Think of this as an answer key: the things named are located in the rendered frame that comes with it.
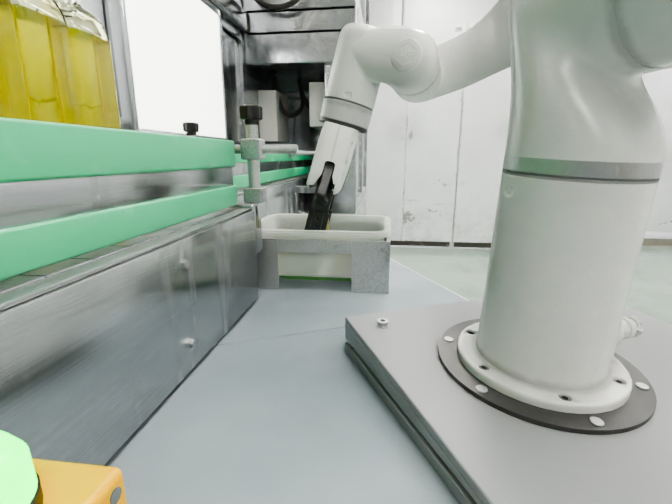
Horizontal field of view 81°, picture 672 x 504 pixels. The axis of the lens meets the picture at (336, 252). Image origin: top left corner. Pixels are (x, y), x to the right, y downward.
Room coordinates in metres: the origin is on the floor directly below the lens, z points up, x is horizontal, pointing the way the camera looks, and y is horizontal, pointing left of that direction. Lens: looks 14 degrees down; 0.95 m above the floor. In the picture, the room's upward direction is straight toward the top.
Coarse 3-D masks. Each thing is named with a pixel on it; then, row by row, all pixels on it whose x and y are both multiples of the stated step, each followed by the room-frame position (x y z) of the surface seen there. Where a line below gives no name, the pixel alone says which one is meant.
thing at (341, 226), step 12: (276, 216) 0.72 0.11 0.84; (288, 216) 0.72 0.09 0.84; (300, 216) 0.72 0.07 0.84; (336, 216) 0.71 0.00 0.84; (348, 216) 0.71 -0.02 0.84; (360, 216) 0.71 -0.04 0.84; (372, 216) 0.71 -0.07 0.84; (384, 216) 0.70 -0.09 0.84; (264, 228) 0.65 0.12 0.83; (276, 228) 0.71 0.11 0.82; (288, 228) 0.72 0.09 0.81; (300, 228) 0.72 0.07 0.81; (336, 228) 0.71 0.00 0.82; (348, 228) 0.71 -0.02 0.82; (360, 228) 0.71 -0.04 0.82; (372, 228) 0.70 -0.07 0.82; (384, 228) 0.58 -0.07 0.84; (372, 240) 0.55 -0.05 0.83
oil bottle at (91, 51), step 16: (64, 0) 0.43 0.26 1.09; (64, 16) 0.41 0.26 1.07; (80, 16) 0.42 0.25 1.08; (80, 32) 0.42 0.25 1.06; (96, 32) 0.44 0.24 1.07; (80, 48) 0.41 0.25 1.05; (96, 48) 0.44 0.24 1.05; (80, 64) 0.41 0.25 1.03; (96, 64) 0.43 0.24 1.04; (112, 64) 0.46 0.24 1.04; (80, 80) 0.41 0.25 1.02; (96, 80) 0.43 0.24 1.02; (112, 80) 0.46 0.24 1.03; (80, 96) 0.41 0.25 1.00; (96, 96) 0.43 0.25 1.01; (112, 96) 0.45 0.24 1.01; (80, 112) 0.41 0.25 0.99; (96, 112) 0.42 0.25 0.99; (112, 112) 0.45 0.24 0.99
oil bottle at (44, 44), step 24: (24, 0) 0.36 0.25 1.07; (48, 0) 0.39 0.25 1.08; (24, 24) 0.35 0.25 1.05; (48, 24) 0.38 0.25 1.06; (24, 48) 0.35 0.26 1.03; (48, 48) 0.37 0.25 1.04; (24, 72) 0.35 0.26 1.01; (48, 72) 0.37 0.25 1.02; (72, 72) 0.40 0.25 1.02; (48, 96) 0.37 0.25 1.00; (72, 96) 0.39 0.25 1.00; (48, 120) 0.36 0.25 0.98; (72, 120) 0.39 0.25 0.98
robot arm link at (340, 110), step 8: (328, 104) 0.59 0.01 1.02; (336, 104) 0.58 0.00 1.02; (344, 104) 0.58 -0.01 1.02; (352, 104) 0.58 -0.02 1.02; (328, 112) 0.59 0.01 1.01; (336, 112) 0.58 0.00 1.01; (344, 112) 0.58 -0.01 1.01; (352, 112) 0.58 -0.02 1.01; (360, 112) 0.58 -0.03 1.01; (368, 112) 0.60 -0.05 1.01; (344, 120) 0.58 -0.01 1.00; (352, 120) 0.58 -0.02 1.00; (360, 120) 0.59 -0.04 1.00; (368, 120) 0.60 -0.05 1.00
